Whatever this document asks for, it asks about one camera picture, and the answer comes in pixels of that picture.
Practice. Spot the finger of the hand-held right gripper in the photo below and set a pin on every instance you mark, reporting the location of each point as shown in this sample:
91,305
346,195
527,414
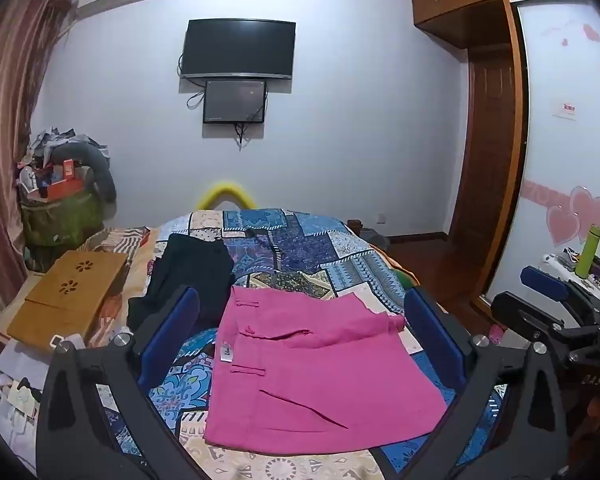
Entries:
520,315
545,282

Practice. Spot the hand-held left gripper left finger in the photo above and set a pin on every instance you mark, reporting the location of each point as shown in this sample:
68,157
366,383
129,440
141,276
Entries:
172,327

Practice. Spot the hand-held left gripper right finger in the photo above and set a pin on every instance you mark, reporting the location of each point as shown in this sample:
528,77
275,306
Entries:
437,340

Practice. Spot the pink pants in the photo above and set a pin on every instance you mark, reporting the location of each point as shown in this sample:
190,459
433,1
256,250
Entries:
320,375

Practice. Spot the black pants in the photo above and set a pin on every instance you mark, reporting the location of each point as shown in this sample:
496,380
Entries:
200,275

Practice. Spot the white side table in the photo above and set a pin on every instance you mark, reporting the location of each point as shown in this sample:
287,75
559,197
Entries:
560,262

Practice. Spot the green bottle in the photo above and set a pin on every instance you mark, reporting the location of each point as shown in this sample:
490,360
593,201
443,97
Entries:
587,252

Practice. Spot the orange patterned bedsheet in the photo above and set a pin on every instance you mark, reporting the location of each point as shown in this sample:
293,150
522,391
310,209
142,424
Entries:
130,260

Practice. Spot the wooden lap desk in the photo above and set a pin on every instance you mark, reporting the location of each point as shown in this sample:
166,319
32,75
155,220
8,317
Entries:
65,300

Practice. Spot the yellow curved foam tube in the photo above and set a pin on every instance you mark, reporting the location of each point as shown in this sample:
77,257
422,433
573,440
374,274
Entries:
224,196

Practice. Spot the blue patchwork blanket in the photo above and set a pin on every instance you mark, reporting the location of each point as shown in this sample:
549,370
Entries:
300,255

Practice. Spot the clutter pile with green bag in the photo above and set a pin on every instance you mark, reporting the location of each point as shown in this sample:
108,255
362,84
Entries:
60,225

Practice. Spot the grey neck pillow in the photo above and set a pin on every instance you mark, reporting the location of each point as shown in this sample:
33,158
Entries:
100,170

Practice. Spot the red label paper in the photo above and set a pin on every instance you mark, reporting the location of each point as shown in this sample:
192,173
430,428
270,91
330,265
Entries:
566,110

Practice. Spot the white cloth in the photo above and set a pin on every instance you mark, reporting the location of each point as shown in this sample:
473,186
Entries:
10,400

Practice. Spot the orange box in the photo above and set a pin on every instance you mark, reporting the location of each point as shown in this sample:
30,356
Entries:
60,180

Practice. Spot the pile of clothes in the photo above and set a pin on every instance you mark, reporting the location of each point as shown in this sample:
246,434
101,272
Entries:
55,139

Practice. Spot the striped brown curtain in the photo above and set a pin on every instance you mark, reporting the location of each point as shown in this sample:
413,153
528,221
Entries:
10,135

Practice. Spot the wooden overhead cabinet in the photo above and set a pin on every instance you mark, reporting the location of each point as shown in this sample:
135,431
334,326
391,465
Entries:
460,5

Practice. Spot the white wall socket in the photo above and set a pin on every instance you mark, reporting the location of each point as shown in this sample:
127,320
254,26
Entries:
382,217

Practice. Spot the small black wall monitor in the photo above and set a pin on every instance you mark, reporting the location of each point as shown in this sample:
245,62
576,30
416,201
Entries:
234,101

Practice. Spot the black wall television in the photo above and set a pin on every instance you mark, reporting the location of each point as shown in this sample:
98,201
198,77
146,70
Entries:
237,50

